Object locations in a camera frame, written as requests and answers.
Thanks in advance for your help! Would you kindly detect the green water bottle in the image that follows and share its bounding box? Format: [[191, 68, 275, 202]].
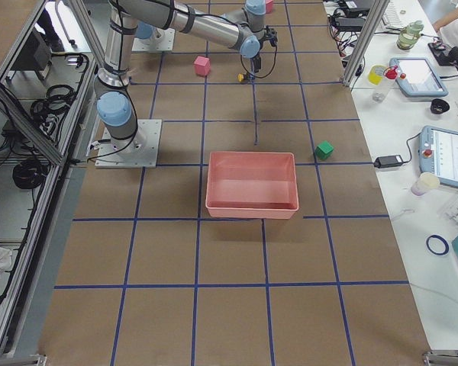
[[396, 21, 424, 50]]

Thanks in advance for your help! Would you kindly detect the pink foam cube centre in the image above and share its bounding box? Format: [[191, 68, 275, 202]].
[[193, 56, 211, 77]]

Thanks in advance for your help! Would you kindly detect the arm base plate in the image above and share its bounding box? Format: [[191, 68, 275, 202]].
[[95, 119, 162, 169], [132, 29, 175, 53]]

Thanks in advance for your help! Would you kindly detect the pink plastic bin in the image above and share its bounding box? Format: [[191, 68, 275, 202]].
[[205, 151, 299, 219]]

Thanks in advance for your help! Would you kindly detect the yellow tape roll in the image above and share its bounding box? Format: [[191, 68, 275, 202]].
[[367, 65, 387, 85]]

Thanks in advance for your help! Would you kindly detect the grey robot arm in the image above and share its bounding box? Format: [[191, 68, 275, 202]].
[[95, 1, 276, 159]]

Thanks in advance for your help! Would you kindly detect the pink foam cube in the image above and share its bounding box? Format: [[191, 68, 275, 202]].
[[193, 56, 211, 77], [265, 0, 274, 14]]

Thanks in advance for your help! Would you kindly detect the blue teach pendant lower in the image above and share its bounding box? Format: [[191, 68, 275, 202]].
[[418, 126, 458, 188]]

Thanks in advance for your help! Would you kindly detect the black power adapter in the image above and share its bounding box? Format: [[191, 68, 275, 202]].
[[373, 155, 405, 169]]

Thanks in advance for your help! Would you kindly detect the blue tape ring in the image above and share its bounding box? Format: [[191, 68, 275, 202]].
[[426, 235, 450, 257]]

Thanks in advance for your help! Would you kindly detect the green foam cube right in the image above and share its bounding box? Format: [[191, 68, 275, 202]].
[[314, 140, 334, 160]]

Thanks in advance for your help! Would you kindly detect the blue teach pendant upper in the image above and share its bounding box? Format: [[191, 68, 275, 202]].
[[389, 57, 448, 98]]

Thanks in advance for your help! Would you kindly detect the blue teach pendant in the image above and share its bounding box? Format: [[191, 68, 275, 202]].
[[418, 126, 458, 188], [389, 57, 448, 98]]

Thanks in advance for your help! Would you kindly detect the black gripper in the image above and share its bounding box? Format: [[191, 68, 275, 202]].
[[250, 56, 262, 74]]

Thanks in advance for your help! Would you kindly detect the aluminium frame post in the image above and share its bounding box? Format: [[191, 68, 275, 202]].
[[341, 0, 389, 86]]

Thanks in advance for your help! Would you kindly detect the pink foam cube far left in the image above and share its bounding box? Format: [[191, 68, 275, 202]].
[[265, 0, 274, 14]]

